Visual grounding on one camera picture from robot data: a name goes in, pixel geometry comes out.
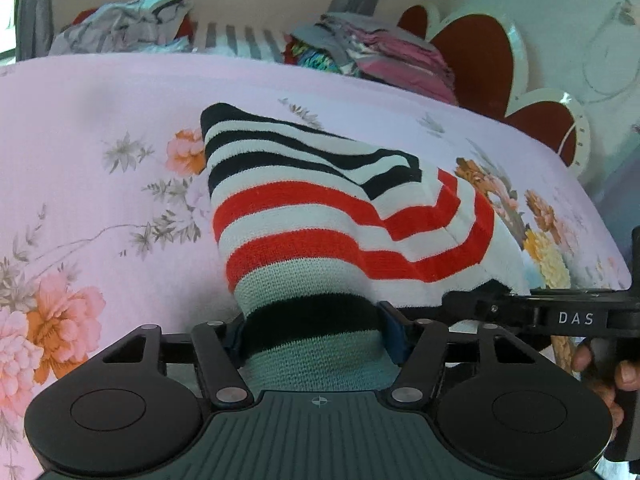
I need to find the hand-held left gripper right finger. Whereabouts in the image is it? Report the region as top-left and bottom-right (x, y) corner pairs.
(377, 301), (544, 406)

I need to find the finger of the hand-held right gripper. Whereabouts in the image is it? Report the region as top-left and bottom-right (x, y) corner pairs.
(441, 280), (540, 330)

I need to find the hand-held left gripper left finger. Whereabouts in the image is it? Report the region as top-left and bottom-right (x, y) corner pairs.
(102, 315), (254, 409)

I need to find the black red white striped sweater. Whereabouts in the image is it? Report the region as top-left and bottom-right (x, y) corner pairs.
(200, 102), (532, 393)

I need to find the stack of folded pink clothes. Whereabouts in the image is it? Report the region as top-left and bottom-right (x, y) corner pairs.
(284, 12), (460, 107)

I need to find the pile of grey white clothes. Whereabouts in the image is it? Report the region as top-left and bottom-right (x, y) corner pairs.
(48, 0), (196, 56)

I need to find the person's right hand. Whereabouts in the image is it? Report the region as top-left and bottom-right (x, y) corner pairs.
(571, 344), (640, 430)

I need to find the red scalloped headboard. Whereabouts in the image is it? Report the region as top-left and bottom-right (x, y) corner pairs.
(397, 4), (592, 179)

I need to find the pink floral bed sheet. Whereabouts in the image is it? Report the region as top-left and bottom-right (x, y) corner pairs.
(0, 55), (632, 480)

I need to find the white wire loop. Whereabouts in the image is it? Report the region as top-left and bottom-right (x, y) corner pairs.
(582, 0), (640, 98)

